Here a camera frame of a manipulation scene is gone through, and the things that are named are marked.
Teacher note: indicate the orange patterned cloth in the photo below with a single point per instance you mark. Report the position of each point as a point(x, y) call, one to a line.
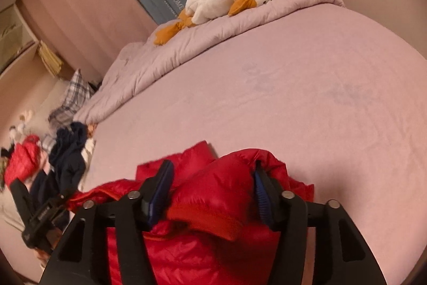
point(90, 130)

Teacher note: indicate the small white plush toy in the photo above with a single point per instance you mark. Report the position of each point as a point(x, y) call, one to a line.
point(21, 123)

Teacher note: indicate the white cloth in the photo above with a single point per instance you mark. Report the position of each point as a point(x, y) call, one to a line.
point(89, 153)

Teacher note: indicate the red down jacket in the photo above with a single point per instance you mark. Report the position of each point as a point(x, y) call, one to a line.
point(206, 198)

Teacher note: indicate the pink curtain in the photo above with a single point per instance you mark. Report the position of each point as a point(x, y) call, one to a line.
point(83, 4)

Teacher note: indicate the large plaid pillow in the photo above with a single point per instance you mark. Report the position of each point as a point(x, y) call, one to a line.
point(78, 89)

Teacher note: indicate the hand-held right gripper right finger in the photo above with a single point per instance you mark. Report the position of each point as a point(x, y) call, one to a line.
point(263, 198)

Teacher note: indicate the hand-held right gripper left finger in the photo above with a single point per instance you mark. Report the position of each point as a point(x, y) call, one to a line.
point(160, 195)

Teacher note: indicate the navy blue garment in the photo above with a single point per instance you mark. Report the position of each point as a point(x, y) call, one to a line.
point(68, 154)

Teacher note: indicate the lavender quilt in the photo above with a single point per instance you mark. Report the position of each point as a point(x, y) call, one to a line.
point(200, 48)

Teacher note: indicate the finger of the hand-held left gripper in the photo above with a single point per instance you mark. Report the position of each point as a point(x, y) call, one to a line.
point(61, 198)

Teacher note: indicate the bed with lavender sheet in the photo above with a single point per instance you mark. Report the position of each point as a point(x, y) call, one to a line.
point(267, 104)

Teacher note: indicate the red quilted garment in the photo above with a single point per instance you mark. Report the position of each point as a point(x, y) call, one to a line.
point(23, 158)

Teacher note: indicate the yellow pleated shade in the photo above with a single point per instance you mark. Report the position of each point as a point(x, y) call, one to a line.
point(50, 58)

